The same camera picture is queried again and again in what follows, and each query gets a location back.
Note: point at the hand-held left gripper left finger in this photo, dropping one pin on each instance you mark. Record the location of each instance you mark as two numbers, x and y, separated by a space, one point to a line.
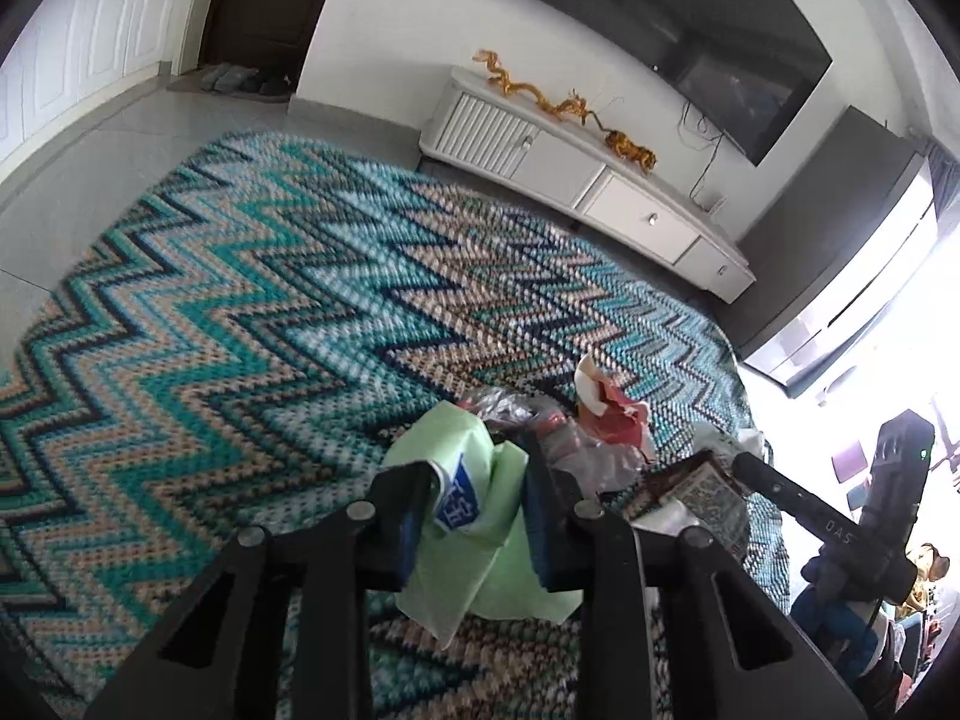
411 549

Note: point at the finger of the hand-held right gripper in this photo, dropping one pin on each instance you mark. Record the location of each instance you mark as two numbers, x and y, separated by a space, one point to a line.
795 499

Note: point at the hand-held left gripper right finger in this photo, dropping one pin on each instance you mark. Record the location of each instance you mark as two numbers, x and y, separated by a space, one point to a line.
535 525

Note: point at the light green plastic wrapper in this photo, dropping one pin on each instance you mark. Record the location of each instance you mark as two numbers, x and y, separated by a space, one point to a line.
480 570

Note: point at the clear plastic wrapper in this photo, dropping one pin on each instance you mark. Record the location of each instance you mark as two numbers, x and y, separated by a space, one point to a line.
592 457

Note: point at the brown printed snack packet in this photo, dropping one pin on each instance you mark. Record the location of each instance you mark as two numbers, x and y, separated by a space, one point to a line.
705 499

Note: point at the red and white wrapper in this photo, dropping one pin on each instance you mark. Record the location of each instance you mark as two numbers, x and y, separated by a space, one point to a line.
622 420

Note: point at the person's right hand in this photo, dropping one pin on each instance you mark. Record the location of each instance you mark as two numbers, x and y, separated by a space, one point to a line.
832 615

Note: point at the white crumpled paper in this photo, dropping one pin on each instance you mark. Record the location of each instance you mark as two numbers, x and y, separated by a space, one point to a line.
724 439

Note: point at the glass sliding door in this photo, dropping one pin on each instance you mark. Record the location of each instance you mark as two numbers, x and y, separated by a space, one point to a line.
847 300

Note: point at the zigzag patterned blanket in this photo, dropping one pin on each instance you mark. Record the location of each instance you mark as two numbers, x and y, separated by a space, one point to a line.
225 315

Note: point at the white router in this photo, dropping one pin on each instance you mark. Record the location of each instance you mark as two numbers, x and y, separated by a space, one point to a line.
712 204

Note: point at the white television cabinet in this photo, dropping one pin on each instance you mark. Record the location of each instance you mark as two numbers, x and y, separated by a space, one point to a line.
555 165

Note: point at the golden tiger figurine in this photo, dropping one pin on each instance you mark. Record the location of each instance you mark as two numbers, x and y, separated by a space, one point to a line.
630 150

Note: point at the golden dragon figurine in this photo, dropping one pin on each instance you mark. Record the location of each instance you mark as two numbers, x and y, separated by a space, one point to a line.
559 106

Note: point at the dark shoes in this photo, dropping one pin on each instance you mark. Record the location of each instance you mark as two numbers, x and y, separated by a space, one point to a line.
271 84

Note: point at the grey slippers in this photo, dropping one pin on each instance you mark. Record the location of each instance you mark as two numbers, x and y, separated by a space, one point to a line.
225 80

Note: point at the dark brown door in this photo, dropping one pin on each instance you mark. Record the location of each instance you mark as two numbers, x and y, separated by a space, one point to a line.
262 0

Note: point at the black wall television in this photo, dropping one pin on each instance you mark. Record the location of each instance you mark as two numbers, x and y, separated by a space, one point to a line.
637 7

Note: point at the white wall cabinets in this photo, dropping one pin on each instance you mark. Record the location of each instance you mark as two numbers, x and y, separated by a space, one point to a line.
75 37

